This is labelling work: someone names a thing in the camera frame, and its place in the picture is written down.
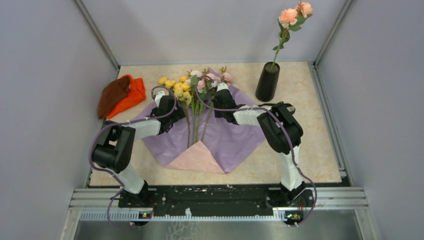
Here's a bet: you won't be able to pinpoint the pink and white flower bunch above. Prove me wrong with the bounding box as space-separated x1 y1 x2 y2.
179 66 233 148

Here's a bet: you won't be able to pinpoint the purple wrapping paper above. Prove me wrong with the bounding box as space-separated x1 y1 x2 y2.
142 84 265 174

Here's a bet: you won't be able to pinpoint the pink wrapping paper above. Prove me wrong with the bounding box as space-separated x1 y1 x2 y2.
165 141 225 175

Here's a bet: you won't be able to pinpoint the black ribbon with gold lettering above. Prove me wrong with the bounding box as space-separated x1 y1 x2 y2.
258 101 296 115

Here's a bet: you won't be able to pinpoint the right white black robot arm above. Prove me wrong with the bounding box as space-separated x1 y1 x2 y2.
212 88 305 206

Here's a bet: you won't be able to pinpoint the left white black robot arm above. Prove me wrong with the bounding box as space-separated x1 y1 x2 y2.
89 95 185 207

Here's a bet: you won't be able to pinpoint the black vase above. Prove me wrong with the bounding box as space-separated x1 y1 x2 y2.
255 62 280 102

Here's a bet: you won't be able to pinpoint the peach flower stem in vase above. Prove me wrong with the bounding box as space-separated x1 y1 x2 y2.
268 0 314 73

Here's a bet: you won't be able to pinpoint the yellow rose bunch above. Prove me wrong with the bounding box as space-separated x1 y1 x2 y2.
158 76 193 106

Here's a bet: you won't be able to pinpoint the orange cloth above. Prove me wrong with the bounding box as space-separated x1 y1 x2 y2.
107 74 147 119

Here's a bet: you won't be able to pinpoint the brown cloth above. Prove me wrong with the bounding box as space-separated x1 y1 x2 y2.
96 75 131 120

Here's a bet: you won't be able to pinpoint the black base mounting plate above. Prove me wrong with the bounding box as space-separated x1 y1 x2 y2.
117 183 315 208

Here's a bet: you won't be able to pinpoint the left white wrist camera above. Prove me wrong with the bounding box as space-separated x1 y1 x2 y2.
154 90 167 107

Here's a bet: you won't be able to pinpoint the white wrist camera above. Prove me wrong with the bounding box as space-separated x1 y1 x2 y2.
216 82 229 92
154 90 167 107

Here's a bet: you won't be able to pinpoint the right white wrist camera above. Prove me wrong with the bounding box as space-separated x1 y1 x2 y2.
216 82 229 92

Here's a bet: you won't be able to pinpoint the right aluminium frame post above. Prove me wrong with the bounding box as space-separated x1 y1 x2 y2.
313 0 357 69

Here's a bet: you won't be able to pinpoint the aluminium front rail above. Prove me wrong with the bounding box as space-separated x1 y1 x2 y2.
69 187 369 224

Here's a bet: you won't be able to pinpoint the aluminium corner frame post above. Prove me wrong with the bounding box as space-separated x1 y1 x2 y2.
72 0 121 73

